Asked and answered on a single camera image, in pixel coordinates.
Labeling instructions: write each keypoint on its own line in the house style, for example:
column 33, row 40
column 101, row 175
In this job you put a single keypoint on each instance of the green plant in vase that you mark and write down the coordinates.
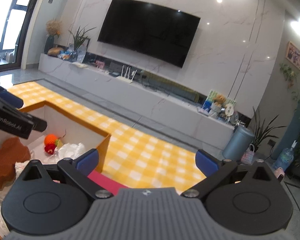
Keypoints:
column 79, row 37

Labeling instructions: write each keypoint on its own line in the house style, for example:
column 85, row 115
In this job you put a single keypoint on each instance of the dried flowers dark vase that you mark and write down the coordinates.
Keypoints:
column 53, row 28

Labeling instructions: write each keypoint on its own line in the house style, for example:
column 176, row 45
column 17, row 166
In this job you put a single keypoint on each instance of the grey blue trash bin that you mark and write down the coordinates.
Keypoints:
column 238, row 143

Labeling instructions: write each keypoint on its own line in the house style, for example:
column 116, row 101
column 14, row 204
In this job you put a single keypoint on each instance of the pink white crochet item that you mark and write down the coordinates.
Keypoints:
column 19, row 167

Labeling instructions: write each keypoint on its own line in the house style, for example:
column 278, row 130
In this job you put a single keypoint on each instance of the white wifi router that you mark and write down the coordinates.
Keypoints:
column 127, row 74

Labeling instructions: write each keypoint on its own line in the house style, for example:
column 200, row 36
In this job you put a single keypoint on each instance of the pink small heater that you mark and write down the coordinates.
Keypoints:
column 279, row 174

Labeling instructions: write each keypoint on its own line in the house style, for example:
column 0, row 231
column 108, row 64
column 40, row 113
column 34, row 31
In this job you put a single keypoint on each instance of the black wall television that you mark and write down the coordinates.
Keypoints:
column 154, row 30

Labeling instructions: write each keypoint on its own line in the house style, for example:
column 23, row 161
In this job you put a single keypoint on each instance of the white crinkled plastic bag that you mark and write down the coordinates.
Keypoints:
column 72, row 151

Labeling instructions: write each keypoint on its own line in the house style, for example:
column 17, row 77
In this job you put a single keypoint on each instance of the yellow white checkered blanket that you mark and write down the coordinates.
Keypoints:
column 134, row 159

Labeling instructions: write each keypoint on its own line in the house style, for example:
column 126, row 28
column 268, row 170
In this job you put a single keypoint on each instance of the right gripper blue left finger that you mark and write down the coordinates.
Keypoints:
column 87, row 162

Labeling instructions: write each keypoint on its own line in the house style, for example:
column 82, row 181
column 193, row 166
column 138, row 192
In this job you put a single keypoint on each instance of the orange red knitted toy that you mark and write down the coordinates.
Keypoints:
column 52, row 143

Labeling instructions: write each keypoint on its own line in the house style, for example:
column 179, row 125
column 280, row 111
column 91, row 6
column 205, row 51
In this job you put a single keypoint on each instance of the brown felt shaped piece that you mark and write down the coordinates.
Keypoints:
column 12, row 151

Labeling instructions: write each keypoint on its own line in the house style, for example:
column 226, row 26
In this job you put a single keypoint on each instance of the orange cardboard storage box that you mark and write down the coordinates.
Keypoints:
column 65, row 125

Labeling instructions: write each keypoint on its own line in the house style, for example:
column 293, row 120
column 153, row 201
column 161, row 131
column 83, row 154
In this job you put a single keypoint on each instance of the marble tv console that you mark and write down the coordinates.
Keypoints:
column 163, row 113

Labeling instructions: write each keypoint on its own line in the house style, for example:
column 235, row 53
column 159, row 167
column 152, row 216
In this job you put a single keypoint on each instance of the red box lid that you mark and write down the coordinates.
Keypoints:
column 104, row 183

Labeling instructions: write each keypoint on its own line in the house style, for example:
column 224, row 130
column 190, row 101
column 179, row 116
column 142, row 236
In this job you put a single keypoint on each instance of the teddy bear on console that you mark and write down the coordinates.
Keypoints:
column 219, row 100

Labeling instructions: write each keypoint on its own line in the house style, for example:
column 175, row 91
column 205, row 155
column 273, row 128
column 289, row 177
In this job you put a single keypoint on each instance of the pink woven handbag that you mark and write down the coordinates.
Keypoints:
column 247, row 158

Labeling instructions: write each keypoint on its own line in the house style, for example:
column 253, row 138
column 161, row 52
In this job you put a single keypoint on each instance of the green potted plant by bin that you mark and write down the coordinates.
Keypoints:
column 263, row 131

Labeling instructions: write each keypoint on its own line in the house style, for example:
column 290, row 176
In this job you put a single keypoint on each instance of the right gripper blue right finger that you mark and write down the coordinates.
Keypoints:
column 207, row 163

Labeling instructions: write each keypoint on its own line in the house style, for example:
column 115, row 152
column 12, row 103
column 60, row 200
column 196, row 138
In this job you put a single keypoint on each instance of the framed wall picture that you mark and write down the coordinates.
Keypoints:
column 293, row 55

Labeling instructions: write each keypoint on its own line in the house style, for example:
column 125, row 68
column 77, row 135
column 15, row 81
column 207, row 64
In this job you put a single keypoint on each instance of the blue water jug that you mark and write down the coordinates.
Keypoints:
column 286, row 157

